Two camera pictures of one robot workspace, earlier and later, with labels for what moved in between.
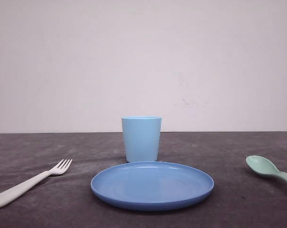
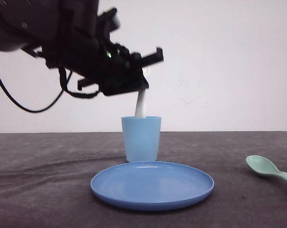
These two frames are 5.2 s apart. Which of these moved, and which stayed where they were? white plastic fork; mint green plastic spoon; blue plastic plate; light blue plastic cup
Moved: white plastic fork
Stayed: light blue plastic cup; blue plastic plate; mint green plastic spoon
